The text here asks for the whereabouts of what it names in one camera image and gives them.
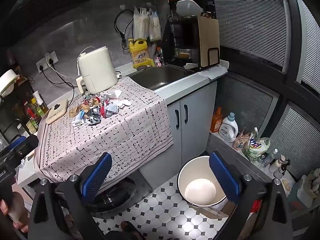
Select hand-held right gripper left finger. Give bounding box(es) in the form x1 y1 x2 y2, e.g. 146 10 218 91
27 152 113 240

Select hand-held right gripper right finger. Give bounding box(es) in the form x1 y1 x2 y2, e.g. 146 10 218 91
209 151 293 240

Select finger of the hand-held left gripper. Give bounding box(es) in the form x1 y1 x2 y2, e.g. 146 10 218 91
0 134 40 157

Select white round bin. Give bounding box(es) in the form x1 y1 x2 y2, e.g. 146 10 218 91
177 156 229 208

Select pile of wrappers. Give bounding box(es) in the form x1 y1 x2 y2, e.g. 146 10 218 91
69 90 133 125

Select person's left hand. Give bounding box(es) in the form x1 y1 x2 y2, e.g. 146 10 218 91
0 191 29 233

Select dark bottle beige label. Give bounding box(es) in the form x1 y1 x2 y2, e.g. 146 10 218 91
25 119 38 134

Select black washing machine door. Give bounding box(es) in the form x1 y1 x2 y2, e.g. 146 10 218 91
86 176 137 214

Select small green label bottle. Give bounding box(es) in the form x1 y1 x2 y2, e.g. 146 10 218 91
36 100 49 117

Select brown snack bag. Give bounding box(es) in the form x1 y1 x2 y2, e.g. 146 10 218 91
233 129 250 150

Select beige induction cooker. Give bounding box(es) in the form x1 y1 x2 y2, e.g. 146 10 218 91
46 99 69 125

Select printed plastic bag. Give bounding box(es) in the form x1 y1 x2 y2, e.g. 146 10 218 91
242 127 272 162

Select white laundry detergent bottle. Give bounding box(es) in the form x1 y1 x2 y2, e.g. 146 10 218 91
219 112 237 143

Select small clear bottle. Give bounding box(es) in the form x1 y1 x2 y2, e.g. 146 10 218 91
262 149 278 167

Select pink patterned tablecloth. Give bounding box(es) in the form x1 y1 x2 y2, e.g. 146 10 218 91
34 76 174 183

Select small white bottle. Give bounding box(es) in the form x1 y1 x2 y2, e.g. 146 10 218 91
269 155 286 173

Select orange bottle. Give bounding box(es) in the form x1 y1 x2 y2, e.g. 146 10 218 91
210 106 223 133

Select small dark bottle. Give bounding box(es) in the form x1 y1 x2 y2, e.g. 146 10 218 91
273 159 292 179

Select person's foot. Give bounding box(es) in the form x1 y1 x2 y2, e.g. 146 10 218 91
120 221 147 240

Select grey cabinet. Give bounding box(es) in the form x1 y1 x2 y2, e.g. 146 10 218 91
139 80 218 183

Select white bowl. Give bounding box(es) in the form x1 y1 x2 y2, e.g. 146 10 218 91
0 69 20 97

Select white plastic tub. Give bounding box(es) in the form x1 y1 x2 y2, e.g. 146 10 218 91
287 170 320 210

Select cream air fryer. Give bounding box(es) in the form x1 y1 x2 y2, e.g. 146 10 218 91
76 46 118 94

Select white cloth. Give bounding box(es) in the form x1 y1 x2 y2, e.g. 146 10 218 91
184 64 229 80

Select steel sink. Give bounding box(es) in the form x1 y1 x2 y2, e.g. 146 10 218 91
128 64 195 91

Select yellow detergent bottle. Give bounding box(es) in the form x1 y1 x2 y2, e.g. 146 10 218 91
128 39 155 69

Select small pink bottle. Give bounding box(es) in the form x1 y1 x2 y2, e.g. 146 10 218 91
154 47 163 67

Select wooden cutting board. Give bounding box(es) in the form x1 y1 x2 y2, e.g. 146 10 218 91
197 15 220 68

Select black dish rack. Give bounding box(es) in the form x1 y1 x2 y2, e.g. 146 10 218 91
162 0 220 72

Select hanging clear plastic bag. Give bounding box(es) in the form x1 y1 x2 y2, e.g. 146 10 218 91
132 6 150 41
149 9 162 42

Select grey window blinds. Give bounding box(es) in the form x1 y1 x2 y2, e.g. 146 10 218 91
187 0 320 180

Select white plastic food container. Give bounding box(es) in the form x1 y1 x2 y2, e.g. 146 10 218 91
176 0 204 18

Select black wire rack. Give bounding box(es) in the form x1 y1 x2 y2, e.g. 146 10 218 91
0 119 25 140

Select oil bottle red handle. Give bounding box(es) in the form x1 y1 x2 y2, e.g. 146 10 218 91
24 101 35 125

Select black cooker power cable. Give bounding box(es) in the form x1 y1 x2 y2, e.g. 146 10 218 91
39 65 78 107

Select thin white cable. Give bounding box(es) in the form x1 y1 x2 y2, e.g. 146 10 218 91
49 46 95 78

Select grey wall socket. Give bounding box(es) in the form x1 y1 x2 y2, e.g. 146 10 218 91
45 51 58 64
36 57 49 73

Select black fryer power cable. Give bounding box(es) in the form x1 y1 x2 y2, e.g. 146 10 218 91
49 59 80 89

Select hanging coiled black cable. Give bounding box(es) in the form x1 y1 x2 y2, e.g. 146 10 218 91
114 9 134 50

